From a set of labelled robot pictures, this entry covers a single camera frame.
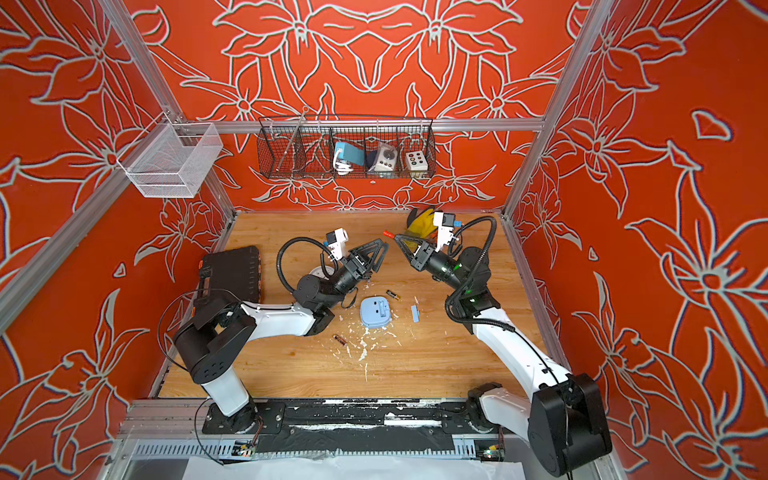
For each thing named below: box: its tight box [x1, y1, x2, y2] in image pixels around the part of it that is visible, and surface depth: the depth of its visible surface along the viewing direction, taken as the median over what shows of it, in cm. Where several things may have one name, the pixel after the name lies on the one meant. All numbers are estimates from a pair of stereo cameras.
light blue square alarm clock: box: [360, 296, 392, 329], surface depth 90 cm
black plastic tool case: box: [197, 246, 262, 304], surface depth 97 cm
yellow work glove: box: [409, 208, 437, 239], surface depth 116 cm
